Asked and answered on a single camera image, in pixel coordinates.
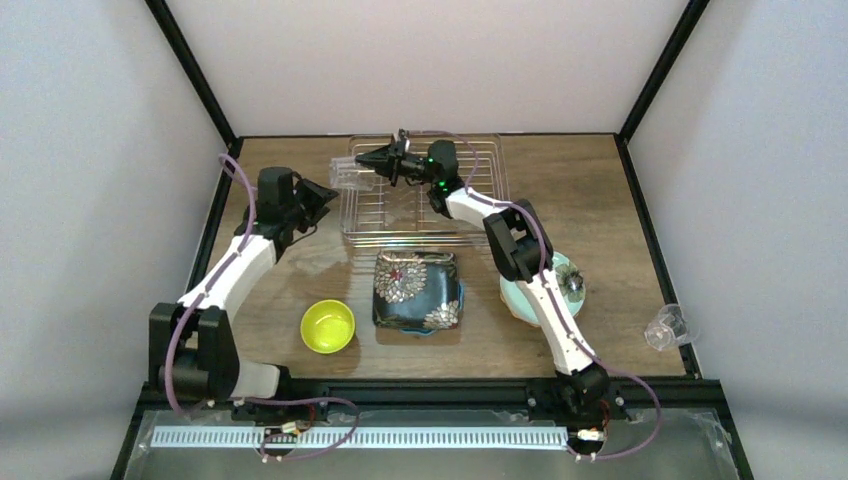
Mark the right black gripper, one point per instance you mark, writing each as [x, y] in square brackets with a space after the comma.
[395, 160]

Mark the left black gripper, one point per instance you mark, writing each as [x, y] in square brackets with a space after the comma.
[313, 198]

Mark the clear plastic glass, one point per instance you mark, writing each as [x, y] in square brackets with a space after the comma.
[347, 174]
[669, 329]

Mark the metal wire dish rack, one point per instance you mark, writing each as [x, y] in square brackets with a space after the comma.
[401, 216]

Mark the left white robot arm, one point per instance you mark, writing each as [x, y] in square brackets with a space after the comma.
[192, 351]

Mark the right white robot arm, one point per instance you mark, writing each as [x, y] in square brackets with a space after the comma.
[519, 245]

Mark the yellow-green small bowl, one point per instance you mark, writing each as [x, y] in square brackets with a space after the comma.
[327, 327]

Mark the black floral square plate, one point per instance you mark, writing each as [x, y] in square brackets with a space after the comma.
[408, 285]

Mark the blue plate under square plate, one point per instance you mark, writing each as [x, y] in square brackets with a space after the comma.
[445, 317]

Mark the light blue floral plate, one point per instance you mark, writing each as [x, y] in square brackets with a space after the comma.
[569, 279]

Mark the white slotted cable duct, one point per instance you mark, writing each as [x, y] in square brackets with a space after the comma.
[485, 437]

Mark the left black frame post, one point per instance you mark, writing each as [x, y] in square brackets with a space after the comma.
[180, 47]

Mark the black frame post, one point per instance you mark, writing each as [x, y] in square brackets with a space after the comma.
[674, 46]
[180, 47]

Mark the right black frame post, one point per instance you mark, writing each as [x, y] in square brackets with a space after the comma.
[674, 46]

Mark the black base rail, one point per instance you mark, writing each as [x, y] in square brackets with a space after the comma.
[542, 398]

